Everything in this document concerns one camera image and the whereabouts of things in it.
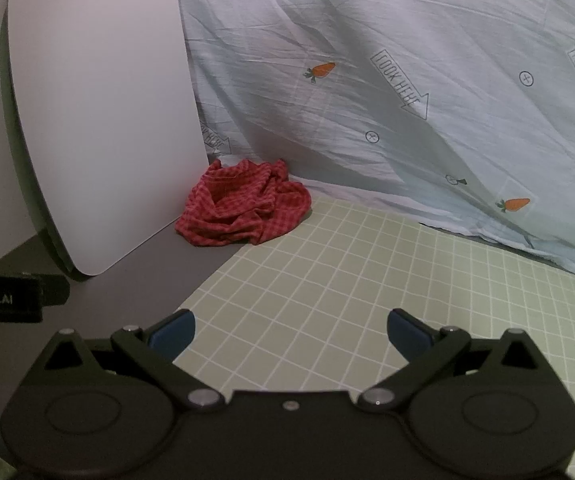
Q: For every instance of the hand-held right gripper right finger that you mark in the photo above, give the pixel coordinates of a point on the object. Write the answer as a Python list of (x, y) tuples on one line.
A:
[(406, 332)]

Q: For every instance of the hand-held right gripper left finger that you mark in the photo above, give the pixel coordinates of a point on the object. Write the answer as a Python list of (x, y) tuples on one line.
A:
[(175, 332)]

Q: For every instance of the red checked cloth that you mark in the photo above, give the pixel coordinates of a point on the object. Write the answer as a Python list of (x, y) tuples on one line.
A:
[(240, 205)]

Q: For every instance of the green grid mat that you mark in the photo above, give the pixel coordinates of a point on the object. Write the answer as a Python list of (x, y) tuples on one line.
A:
[(347, 280)]

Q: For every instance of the white rounded board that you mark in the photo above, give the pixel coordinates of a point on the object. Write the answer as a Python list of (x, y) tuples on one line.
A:
[(102, 115)]

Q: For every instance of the light blue printed bedsheet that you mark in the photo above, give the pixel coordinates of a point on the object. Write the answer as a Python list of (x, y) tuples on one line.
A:
[(417, 85)]

